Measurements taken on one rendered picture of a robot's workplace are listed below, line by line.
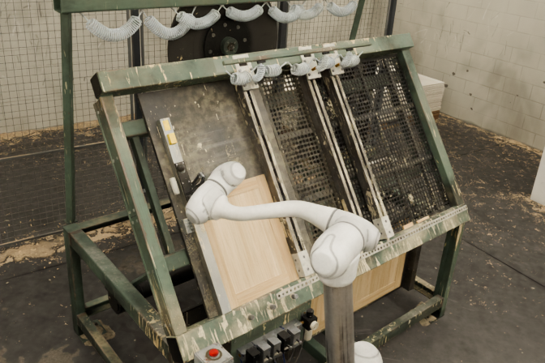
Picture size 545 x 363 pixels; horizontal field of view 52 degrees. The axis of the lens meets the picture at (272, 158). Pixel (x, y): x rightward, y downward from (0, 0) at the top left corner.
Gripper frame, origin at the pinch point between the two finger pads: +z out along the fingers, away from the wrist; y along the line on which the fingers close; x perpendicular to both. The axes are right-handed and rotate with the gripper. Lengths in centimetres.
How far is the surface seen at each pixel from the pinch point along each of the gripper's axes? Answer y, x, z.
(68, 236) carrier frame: -4, -23, 121
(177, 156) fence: -18.9, 4.6, 11.5
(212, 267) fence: 35.4, 4.5, 11.6
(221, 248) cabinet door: 28.5, 12.9, 13.8
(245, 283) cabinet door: 49, 20, 14
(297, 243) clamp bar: 39, 53, 8
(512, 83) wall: -33, 588, 164
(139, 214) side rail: 2.1, -21.9, 10.6
